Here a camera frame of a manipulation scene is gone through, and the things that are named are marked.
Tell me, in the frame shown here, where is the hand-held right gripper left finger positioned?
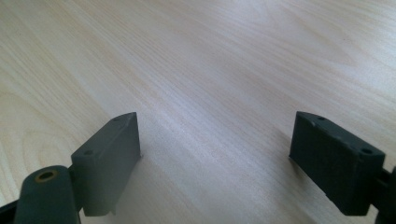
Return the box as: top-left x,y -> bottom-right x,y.
68,111 -> 142,217

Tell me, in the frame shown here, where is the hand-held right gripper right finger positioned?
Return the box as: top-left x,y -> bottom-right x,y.
289,110 -> 387,217

